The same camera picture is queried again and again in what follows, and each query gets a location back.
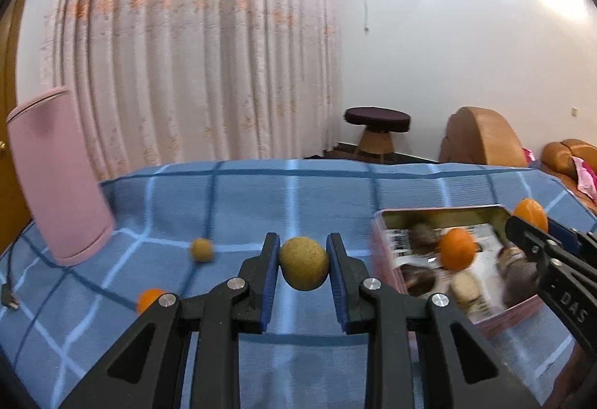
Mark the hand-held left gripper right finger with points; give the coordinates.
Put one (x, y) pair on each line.
(339, 292)

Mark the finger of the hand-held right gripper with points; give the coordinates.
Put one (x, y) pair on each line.
(531, 237)
(566, 235)

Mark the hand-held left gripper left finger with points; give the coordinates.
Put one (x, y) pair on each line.
(267, 292)

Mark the large orange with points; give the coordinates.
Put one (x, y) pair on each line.
(531, 210)

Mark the large tan round fruit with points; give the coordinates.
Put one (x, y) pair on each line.
(303, 262)

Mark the pink metal tin box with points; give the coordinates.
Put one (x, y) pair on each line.
(494, 320)

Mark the dark round fruit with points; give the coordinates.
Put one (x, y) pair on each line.
(416, 277)
(520, 280)
(422, 235)

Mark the pink floral pillow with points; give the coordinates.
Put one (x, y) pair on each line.
(585, 175)

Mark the printed paper sheet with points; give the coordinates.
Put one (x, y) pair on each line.
(401, 245)

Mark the brown leather sofa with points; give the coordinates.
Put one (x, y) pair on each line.
(566, 157)

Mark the small tan round fruit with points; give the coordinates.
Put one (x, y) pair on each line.
(202, 249)

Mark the pink cloth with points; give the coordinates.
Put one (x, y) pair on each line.
(527, 155)

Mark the pale tan fruit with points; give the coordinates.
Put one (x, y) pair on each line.
(466, 290)

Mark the blue plaid tablecloth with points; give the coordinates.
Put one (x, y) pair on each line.
(289, 199)

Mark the brown leather armchair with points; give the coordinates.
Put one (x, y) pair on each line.
(482, 136)

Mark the round stool with dark cushion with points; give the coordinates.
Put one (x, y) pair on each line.
(377, 129)

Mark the pink cylindrical cover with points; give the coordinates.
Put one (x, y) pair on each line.
(60, 175)

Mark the pale floral curtain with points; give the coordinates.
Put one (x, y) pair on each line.
(196, 45)

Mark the wooden door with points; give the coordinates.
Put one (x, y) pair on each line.
(11, 110)

